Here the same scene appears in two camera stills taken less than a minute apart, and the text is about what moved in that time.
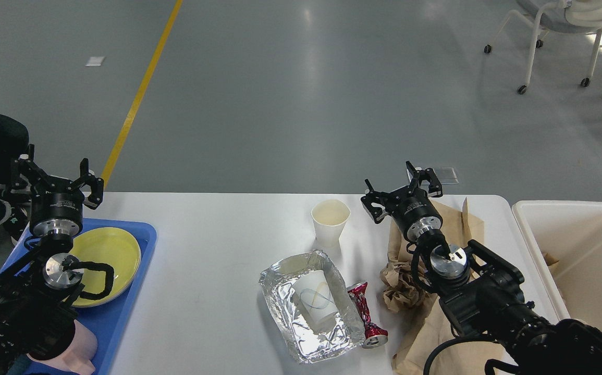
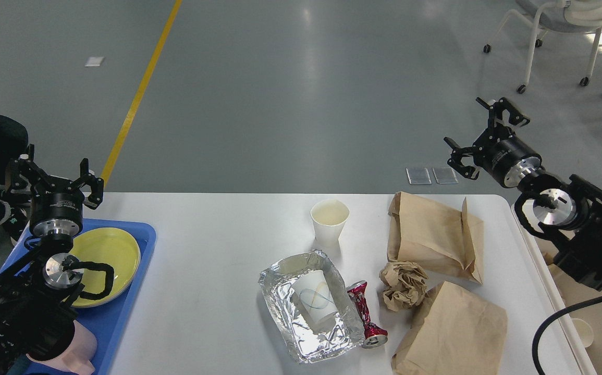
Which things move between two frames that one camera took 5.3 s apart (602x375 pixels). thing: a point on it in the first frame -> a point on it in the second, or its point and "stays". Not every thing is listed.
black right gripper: x=410 y=207 -> x=498 y=150
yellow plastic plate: x=110 y=246 stays
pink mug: x=77 y=358 stays
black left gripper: x=57 y=204 stays
